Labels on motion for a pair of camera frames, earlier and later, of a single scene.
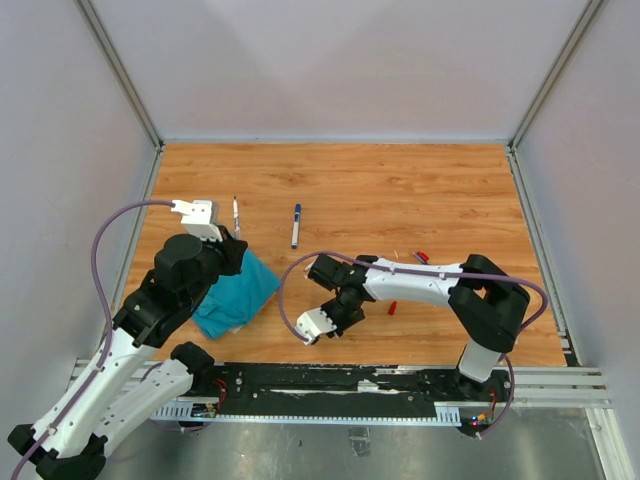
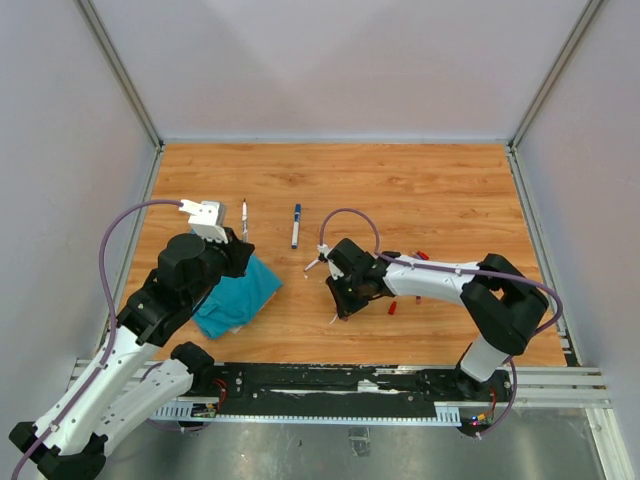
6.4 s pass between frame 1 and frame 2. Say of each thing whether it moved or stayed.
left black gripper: stayed
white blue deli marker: stayed
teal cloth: stayed
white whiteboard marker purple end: moved
